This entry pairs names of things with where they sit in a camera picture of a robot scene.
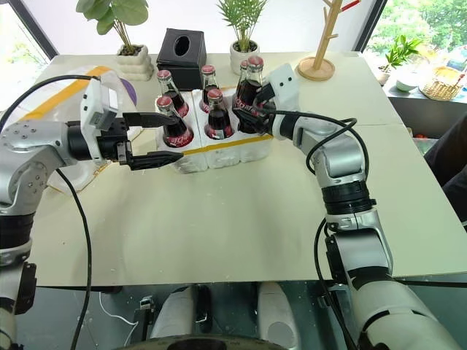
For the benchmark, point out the person in dark clothing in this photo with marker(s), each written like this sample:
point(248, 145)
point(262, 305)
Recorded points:
point(450, 160)

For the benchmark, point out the white foam bottle crate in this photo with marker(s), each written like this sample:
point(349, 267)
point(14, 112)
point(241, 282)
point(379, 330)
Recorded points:
point(226, 156)

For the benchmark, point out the black tissue box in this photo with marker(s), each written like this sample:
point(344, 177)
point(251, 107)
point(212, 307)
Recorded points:
point(182, 69)

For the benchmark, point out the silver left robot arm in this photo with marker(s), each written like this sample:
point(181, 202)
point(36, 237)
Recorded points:
point(33, 146)

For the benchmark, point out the small green potted plant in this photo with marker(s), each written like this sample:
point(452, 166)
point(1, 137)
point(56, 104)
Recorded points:
point(396, 54)

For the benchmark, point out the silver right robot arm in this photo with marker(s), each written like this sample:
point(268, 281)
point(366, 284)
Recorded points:
point(343, 160)

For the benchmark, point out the palm plant white pot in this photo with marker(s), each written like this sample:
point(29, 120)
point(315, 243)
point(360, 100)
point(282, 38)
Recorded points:
point(243, 54)

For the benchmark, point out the purple round item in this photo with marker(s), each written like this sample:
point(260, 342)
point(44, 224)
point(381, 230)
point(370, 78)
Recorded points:
point(128, 93)

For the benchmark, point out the white bowl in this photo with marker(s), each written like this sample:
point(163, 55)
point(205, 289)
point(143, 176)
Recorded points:
point(405, 84)

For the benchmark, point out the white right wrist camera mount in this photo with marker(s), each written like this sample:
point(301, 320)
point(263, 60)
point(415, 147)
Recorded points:
point(286, 84)

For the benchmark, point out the dark rounded robot base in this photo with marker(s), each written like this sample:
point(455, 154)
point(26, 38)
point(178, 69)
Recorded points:
point(215, 343)

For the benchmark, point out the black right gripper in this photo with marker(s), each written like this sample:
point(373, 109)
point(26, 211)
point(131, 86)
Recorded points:
point(267, 122)

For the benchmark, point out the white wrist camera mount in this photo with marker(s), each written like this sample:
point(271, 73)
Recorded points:
point(286, 84)
point(91, 98)

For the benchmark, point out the white rounded robot leg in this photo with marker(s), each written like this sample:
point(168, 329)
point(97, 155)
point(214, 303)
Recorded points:
point(277, 313)
point(175, 313)

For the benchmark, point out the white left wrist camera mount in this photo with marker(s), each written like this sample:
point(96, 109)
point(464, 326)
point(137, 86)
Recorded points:
point(91, 98)

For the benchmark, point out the wooden tree-shaped stand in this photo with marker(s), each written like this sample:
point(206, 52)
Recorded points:
point(321, 62)

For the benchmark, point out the glass cola bottle red cap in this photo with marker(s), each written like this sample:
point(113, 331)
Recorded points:
point(209, 78)
point(169, 89)
point(178, 136)
point(219, 124)
point(243, 71)
point(248, 91)

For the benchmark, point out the wicker basket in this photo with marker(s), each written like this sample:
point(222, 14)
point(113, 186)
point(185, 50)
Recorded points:
point(441, 87)

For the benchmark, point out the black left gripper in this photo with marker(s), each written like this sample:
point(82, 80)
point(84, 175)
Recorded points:
point(113, 146)

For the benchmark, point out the round-leaf plant ribbed white pot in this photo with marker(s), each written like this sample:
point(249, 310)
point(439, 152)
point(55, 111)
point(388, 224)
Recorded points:
point(134, 62)

